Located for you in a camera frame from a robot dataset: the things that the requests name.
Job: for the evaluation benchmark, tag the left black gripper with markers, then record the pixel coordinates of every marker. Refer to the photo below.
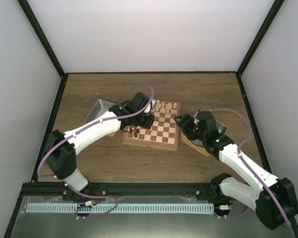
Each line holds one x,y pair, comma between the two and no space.
148,124

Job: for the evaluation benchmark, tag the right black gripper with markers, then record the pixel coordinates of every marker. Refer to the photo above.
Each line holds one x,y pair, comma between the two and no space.
185,128

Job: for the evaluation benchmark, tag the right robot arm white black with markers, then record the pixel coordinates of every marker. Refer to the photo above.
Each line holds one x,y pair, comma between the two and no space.
273,199

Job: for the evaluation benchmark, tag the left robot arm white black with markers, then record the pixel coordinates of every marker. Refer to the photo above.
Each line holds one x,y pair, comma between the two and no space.
62,148

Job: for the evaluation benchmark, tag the wooden chess board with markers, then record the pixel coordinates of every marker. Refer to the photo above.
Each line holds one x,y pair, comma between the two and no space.
163,134

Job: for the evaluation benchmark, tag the yellow rimmed metal tin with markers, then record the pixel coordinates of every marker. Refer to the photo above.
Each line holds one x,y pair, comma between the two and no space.
214,145

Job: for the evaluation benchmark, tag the pink rimmed metal tin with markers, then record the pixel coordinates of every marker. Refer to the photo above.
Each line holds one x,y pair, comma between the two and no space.
99,108

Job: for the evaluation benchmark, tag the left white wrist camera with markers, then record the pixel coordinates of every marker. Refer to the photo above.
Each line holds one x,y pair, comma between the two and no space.
150,107

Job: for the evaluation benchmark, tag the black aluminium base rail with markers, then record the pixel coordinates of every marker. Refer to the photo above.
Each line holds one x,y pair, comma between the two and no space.
200,191

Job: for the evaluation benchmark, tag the light blue slotted cable duct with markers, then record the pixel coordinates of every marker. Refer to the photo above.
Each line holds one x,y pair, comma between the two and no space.
126,208

